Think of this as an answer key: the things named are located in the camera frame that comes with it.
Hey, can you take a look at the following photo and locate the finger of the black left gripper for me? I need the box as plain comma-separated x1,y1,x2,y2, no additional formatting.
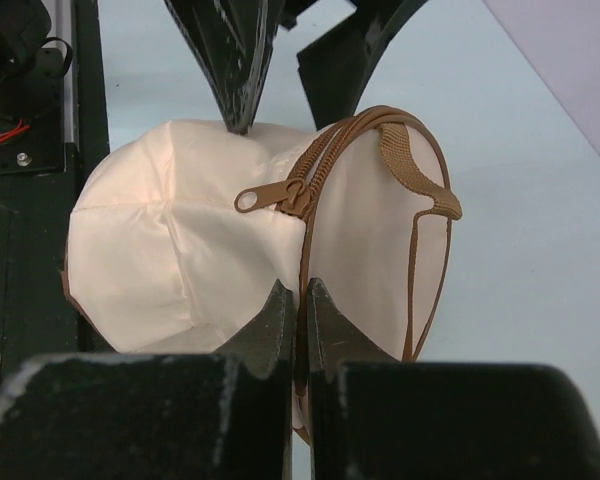
165,0,285,135
297,0,425,129

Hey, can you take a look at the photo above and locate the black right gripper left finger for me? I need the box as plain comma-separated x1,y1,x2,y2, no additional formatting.
0,284,294,479

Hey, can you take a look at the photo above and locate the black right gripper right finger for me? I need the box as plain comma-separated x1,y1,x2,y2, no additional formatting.
306,279,600,479

